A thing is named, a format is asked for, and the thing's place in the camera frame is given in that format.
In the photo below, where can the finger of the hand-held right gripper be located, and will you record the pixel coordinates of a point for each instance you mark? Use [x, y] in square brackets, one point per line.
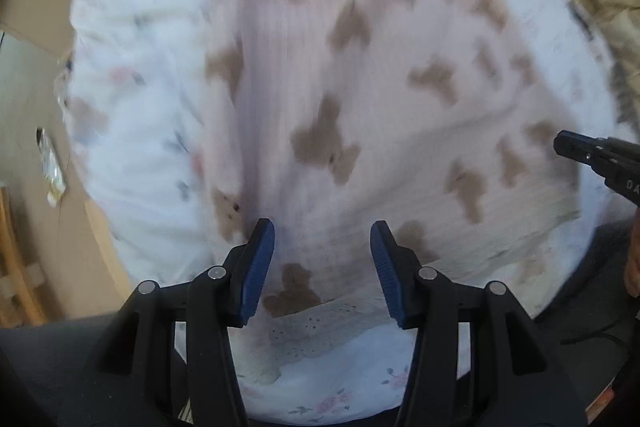
[575, 146]

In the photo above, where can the pink bear print pants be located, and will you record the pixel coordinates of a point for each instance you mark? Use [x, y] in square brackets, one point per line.
[350, 107]

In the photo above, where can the white floral bed sheet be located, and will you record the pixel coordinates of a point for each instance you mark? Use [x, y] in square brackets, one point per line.
[135, 122]

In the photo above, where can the person's dark clothing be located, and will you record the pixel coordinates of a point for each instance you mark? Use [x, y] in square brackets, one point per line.
[590, 297]

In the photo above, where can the person's right hand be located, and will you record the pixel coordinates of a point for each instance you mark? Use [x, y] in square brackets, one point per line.
[634, 257]

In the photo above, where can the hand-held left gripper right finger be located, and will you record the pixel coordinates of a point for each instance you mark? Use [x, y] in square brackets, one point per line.
[386, 274]

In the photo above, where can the clear plastic packet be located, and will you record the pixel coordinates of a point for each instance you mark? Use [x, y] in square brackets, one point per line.
[51, 167]

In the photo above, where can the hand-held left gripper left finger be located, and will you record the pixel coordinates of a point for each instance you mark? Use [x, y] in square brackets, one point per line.
[257, 274]

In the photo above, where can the wooden chair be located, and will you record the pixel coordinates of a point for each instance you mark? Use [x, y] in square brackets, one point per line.
[17, 267]

